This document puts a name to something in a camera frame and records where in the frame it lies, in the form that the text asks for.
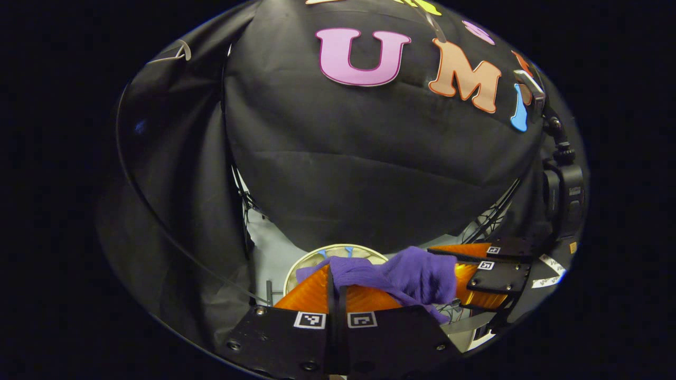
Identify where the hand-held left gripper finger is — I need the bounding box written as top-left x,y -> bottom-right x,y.
219,264 -> 339,378
338,285 -> 461,379

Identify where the cream laundry hamper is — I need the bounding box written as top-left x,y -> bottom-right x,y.
284,244 -> 391,299

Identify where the purple ribbed shirt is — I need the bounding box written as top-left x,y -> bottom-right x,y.
296,246 -> 459,324

